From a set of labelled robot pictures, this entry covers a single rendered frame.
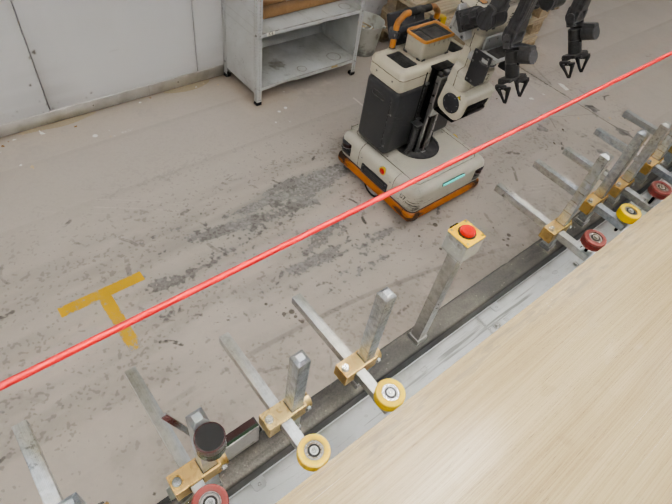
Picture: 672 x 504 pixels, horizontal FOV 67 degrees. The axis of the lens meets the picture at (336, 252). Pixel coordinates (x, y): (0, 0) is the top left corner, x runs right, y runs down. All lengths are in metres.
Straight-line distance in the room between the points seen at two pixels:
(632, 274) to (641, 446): 0.62
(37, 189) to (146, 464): 1.70
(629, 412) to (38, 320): 2.34
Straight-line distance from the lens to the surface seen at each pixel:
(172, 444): 1.35
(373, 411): 1.66
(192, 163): 3.27
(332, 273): 2.70
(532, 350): 1.60
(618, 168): 2.21
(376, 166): 2.98
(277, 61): 3.99
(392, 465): 1.32
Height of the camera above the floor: 2.12
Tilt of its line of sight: 49 degrees down
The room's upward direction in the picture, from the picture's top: 11 degrees clockwise
